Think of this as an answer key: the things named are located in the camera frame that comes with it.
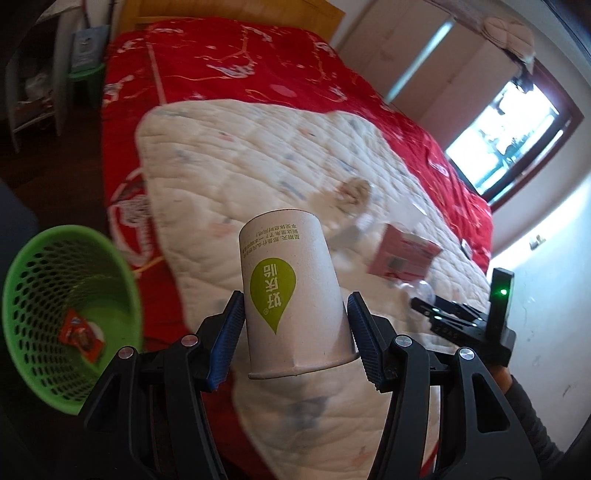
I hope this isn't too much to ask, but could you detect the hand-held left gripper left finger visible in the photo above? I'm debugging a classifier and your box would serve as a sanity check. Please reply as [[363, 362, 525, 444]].
[[83, 291, 245, 480]]

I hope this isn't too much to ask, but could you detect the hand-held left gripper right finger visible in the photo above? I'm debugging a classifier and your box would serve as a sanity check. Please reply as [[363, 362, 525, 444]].
[[346, 292, 543, 480]]

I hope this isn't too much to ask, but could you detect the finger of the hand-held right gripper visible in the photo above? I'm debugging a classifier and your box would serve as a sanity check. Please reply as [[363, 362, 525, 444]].
[[410, 296, 485, 324], [429, 318, 485, 347]]

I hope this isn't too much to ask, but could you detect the clear plastic bottle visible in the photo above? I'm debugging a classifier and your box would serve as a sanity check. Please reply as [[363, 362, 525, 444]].
[[397, 277, 435, 315]]

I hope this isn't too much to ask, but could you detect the pink cardboard box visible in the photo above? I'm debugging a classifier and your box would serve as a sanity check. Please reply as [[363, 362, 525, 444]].
[[368, 224, 443, 281]]

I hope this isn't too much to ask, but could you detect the white paper cup green logo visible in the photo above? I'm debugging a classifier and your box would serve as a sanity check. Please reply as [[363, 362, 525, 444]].
[[239, 210, 361, 380]]

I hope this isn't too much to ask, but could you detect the green plastic mesh basket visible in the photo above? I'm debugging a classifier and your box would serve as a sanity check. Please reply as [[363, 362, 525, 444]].
[[2, 225, 143, 415]]

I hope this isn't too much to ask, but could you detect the person's right forearm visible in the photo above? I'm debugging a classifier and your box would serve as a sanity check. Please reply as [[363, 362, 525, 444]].
[[492, 364, 564, 457]]

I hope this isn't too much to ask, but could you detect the red snack wrapper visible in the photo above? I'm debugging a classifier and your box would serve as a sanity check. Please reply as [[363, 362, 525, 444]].
[[61, 309, 105, 363]]

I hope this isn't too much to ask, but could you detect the crumpled white tissue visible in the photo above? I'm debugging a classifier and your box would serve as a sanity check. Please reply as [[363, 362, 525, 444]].
[[323, 178, 372, 232]]

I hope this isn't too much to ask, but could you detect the white quilted blanket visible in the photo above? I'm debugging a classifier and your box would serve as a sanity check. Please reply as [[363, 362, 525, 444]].
[[134, 99, 490, 480]]

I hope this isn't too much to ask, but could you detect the dark blue cloth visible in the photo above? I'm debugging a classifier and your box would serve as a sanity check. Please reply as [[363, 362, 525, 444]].
[[0, 182, 40, 287]]

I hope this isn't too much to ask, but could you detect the white wardrobe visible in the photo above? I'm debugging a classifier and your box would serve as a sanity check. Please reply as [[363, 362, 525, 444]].
[[332, 0, 522, 153]]

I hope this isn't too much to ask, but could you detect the red printed bed cover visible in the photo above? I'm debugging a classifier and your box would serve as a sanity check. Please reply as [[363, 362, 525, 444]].
[[99, 18, 492, 480]]

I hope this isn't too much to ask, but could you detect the beige cushion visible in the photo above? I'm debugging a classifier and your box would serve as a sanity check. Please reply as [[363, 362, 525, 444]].
[[482, 16, 536, 63]]

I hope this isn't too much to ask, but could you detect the green plastic stool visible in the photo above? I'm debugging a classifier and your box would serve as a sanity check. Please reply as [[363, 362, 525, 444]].
[[68, 62, 106, 109]]

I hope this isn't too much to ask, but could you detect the white plastic bag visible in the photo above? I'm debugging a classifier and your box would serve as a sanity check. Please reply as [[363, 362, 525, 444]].
[[25, 74, 51, 100]]

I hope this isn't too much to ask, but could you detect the white shelf desk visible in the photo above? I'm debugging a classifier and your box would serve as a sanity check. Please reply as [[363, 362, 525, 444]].
[[4, 0, 77, 153]]

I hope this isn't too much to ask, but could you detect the blue bag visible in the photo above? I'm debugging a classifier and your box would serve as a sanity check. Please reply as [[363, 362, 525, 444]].
[[73, 25, 110, 72]]

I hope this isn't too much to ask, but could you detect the wooden headboard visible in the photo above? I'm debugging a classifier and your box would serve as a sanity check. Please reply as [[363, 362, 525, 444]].
[[115, 0, 346, 44]]

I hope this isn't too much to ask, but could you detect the window with dark frame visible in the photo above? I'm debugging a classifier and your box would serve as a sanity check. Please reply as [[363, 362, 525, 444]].
[[445, 60, 583, 208]]

